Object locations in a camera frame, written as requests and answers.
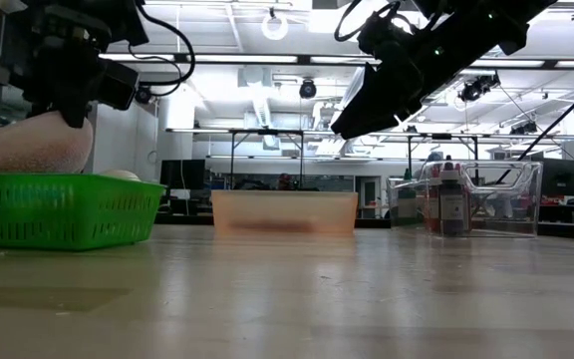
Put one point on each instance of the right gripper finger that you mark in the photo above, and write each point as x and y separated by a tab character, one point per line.
376	105

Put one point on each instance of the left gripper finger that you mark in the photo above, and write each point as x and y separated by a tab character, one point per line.
78	117

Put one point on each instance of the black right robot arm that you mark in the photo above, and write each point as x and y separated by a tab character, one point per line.
491	30

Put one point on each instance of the black ceiling spotlight cluster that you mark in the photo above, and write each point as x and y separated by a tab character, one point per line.
476	87

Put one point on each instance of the person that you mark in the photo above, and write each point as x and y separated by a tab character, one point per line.
284	182
434	157

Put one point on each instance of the green plastic basket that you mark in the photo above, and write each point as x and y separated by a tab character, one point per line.
68	214

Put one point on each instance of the black computer monitor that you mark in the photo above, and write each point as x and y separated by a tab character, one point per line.
182	174
561	177

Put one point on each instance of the orange translucent plastic bin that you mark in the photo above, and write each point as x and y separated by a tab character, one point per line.
287	209

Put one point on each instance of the clear plastic bin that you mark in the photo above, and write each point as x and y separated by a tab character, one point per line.
506	199

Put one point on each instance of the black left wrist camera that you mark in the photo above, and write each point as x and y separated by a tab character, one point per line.
117	85

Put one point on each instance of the black round hanging camera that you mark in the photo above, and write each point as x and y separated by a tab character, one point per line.
308	89

